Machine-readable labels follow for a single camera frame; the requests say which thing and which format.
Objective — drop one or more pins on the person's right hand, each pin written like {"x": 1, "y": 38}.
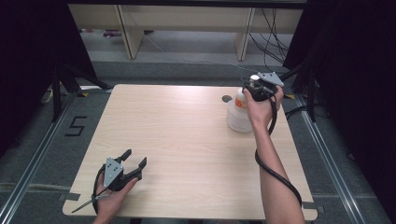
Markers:
{"x": 261, "y": 113}

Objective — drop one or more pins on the black metal stand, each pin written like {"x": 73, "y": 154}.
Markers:
{"x": 311, "y": 99}
{"x": 56, "y": 96}

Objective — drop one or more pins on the person's left hand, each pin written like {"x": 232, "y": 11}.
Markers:
{"x": 109, "y": 200}

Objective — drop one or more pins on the black curtain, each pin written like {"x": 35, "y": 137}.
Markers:
{"x": 28, "y": 62}
{"x": 358, "y": 77}

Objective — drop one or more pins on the light wooden desk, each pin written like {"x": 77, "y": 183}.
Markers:
{"x": 186, "y": 18}

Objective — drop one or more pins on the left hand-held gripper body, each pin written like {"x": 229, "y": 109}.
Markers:
{"x": 112, "y": 174}

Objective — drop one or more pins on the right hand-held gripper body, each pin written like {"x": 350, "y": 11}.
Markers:
{"x": 263, "y": 87}

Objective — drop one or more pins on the white pump bottle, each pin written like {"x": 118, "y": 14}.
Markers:
{"x": 240, "y": 101}

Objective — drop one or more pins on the white plastic basket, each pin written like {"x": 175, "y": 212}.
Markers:
{"x": 236, "y": 122}

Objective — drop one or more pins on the metal floor rail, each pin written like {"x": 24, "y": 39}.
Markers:
{"x": 330, "y": 165}
{"x": 34, "y": 165}

